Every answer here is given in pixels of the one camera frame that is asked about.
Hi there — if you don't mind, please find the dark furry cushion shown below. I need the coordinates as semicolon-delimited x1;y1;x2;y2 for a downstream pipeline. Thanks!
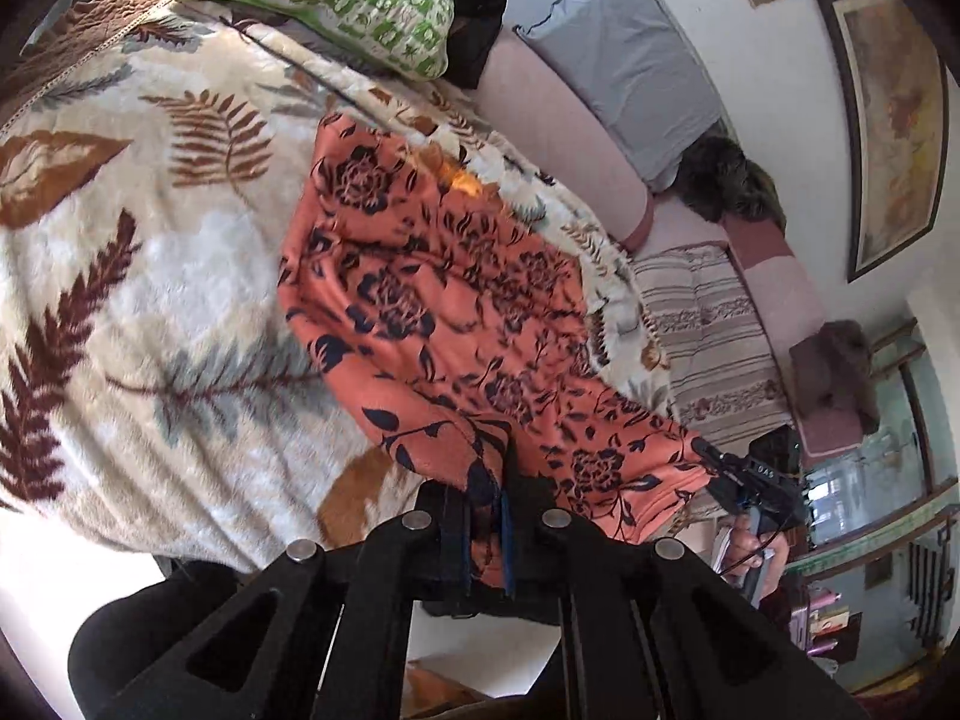
674;133;788;232

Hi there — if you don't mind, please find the framed wall painting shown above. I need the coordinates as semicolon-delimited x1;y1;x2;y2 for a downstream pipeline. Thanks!
817;0;950;281

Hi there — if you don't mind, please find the grey pillow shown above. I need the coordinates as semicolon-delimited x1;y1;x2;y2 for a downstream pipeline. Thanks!
517;0;724;192

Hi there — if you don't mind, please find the orange floral garment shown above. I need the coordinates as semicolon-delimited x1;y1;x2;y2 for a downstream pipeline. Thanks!
278;114;708;587

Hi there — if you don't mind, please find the dark brown folded cloth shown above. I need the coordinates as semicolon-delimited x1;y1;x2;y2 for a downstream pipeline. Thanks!
789;320;880;436

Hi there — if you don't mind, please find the leaf-pattern fleece blanket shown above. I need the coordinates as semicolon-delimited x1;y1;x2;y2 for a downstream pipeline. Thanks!
2;0;682;572

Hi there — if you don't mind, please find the pink quilted bolster cushion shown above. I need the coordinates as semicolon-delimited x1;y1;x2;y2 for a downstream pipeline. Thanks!
472;29;654;252

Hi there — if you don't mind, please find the striped pillow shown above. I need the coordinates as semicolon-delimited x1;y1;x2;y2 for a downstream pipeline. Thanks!
631;245;793;455

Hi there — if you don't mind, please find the person's right hand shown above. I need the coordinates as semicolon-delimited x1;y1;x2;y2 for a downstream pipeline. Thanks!
722;515;789;598

